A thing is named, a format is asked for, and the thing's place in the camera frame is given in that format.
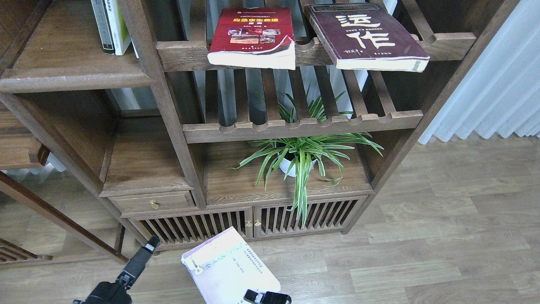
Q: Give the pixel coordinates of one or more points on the dark wooden bookshelf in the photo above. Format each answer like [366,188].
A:
[169,126]

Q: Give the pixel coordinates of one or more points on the white plant pot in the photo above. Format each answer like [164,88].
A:
[290,161]

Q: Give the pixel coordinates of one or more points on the red paperback book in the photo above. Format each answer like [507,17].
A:
[254,38]

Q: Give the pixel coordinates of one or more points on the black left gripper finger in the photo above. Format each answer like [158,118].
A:
[137,264]

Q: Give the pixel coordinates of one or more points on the white green upright book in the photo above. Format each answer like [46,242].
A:
[119,30]

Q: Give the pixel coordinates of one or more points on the spider plant green leaves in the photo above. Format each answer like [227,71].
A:
[330,147]

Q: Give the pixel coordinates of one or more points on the brass drawer knob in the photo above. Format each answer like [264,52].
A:
[154,204]

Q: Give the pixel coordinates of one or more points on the pale lavender paperback book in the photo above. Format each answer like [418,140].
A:
[224,267]

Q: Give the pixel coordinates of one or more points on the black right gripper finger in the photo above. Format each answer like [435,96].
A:
[253,297]

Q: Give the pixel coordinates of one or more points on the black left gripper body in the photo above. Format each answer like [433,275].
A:
[110,293]

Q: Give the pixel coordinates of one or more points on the maroon book white characters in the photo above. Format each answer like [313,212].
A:
[365,36]

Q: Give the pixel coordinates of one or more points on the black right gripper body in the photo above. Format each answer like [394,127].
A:
[275,298]

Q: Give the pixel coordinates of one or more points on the white sheer curtain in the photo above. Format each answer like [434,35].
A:
[500,93]

